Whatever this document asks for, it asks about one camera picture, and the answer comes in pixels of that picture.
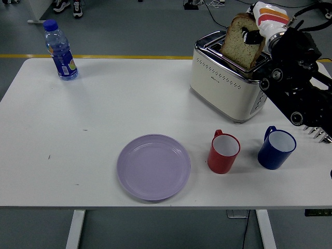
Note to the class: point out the purple plate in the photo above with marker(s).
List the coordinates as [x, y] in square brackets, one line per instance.
[153, 167]

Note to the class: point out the clear bracket under table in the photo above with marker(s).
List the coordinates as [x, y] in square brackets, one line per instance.
[237, 214]

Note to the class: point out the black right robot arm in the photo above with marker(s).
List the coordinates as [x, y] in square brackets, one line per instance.
[298, 64]

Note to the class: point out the blue water bottle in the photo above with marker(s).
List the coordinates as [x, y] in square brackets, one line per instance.
[63, 62]

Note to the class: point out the bread slice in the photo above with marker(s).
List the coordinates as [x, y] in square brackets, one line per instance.
[237, 48]

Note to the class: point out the black power strip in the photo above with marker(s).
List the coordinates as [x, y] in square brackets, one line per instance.
[191, 6]

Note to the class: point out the red mug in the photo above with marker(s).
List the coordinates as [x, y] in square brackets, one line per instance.
[220, 162]

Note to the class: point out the black and white sneaker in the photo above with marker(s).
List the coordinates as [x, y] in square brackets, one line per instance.
[61, 5]
[77, 9]

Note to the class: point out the cream and chrome toaster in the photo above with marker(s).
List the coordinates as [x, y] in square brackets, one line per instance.
[220, 88]

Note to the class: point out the metal toast rack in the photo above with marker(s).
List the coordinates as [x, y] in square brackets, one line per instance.
[320, 133]

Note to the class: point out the white table leg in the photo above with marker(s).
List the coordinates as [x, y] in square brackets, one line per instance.
[75, 228]
[265, 228]

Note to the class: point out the blue mug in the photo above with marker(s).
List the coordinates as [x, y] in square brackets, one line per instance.
[272, 158]

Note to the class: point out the grey metal stand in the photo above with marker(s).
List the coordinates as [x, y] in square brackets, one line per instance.
[327, 9]

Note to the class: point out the white desk leg frame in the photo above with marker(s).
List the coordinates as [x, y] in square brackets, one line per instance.
[37, 13]

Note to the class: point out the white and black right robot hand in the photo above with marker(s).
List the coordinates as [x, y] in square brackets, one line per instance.
[271, 22]

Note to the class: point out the black table control panel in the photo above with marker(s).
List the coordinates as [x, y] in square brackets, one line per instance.
[317, 212]

